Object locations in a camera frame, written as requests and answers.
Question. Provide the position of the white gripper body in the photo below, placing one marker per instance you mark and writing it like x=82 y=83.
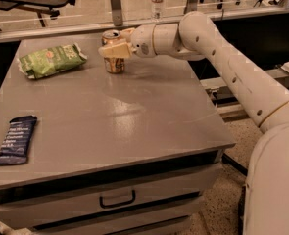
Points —
x=143 y=41

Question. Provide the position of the black metal stand leg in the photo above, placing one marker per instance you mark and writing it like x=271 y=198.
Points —
x=228 y=160

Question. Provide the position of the orange soda can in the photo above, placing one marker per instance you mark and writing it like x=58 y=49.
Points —
x=113 y=64

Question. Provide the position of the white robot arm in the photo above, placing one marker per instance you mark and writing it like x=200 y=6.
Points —
x=264 y=99

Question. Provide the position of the black drawer handle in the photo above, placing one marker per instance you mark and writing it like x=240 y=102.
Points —
x=116 y=199

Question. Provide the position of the green chip bag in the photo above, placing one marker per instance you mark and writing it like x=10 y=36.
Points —
x=50 y=61

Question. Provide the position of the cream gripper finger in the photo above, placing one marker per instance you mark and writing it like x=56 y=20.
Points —
x=127 y=33
x=118 y=49

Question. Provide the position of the grey drawer cabinet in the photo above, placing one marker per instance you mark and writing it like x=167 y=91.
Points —
x=151 y=129

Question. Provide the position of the clear plastic water bottle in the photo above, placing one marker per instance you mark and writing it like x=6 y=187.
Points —
x=157 y=9

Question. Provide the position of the dark blue snack bar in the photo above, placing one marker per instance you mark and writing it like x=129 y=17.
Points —
x=14 y=148

